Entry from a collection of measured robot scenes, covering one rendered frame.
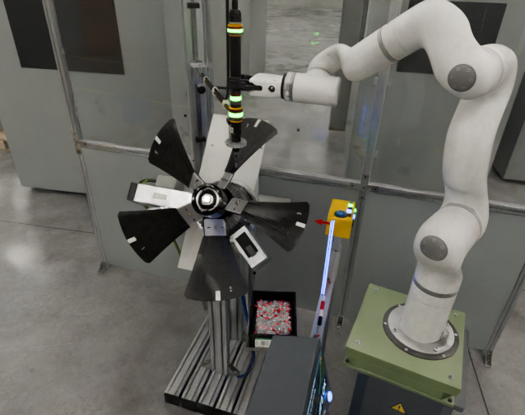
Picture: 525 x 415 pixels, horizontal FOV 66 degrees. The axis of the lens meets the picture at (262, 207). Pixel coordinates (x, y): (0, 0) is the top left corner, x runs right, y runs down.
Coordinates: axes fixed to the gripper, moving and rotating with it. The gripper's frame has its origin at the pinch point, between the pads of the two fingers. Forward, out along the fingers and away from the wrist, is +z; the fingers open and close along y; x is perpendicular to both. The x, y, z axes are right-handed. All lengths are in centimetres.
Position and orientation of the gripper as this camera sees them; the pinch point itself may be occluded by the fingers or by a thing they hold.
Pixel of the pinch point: (236, 81)
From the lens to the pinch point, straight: 130.3
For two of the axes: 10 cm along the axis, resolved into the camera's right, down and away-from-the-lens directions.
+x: 0.3, -8.5, -5.2
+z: -9.6, -1.7, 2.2
